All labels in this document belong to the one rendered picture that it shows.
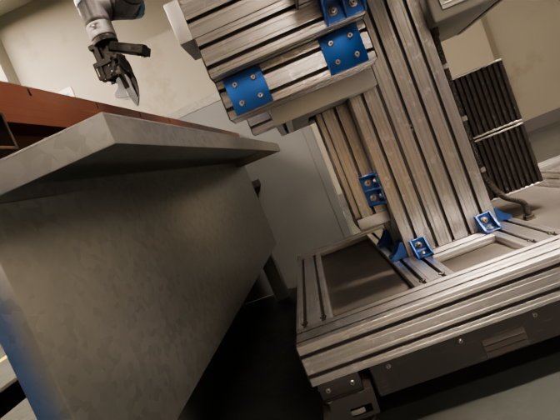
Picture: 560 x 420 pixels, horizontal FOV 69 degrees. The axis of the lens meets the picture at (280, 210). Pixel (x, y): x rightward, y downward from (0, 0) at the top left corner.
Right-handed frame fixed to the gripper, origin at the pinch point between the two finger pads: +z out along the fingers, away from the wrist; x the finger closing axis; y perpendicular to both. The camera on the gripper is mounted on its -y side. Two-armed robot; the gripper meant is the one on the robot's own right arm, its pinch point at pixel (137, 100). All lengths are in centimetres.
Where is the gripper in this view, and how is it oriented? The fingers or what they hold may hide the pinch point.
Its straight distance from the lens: 134.0
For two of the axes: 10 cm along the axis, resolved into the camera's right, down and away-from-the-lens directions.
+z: 3.7, 9.2, 0.9
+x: -1.2, 1.4, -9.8
